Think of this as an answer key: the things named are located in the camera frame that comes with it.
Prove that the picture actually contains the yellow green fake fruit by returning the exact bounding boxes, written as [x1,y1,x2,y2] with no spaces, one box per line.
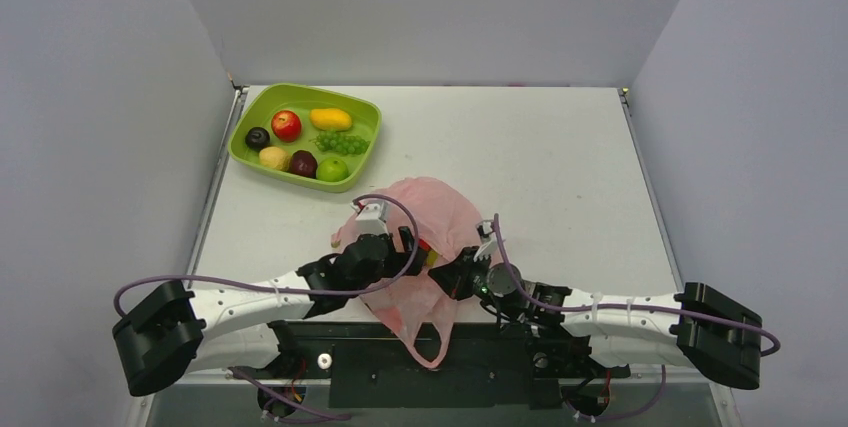
[425,250,440,268]

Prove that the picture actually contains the pink plastic bag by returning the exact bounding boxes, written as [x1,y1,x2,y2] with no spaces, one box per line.
[360,177,483,370]

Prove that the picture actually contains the green fake lime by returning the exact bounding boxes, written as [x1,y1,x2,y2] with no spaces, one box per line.
[315,157,350,183]

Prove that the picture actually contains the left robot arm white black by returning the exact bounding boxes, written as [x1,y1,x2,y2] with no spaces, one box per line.
[112,227,427,397]

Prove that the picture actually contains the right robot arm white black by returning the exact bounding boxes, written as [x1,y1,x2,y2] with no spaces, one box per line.
[428,247,764,390]

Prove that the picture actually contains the dark red fake apple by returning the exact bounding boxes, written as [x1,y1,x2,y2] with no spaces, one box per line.
[288,150,318,179]

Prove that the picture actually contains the green fake grapes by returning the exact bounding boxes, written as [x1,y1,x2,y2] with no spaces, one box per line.
[312,131,370,156]

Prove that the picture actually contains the yellow fake lemon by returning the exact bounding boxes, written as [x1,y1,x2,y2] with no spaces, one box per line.
[258,146,291,172]

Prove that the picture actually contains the yellow fake mango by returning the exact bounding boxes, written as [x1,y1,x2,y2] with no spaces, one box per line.
[309,108,353,132]

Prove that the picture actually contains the dark fake mangosteen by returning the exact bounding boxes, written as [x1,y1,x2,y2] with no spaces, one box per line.
[244,127,271,152]

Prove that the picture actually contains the green plastic tray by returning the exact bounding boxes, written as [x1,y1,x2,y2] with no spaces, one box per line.
[228,84,381,193]

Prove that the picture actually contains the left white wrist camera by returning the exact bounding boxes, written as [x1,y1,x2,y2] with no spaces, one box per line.
[354,201,389,236]

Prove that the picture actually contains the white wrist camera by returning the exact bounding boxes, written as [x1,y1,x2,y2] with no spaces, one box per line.
[354,201,389,236]
[473,219,499,262]

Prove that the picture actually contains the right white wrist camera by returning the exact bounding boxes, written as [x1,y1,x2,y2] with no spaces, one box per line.
[473,219,499,262]

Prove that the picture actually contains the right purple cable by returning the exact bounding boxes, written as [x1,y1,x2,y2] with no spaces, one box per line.
[490,213,782,424]

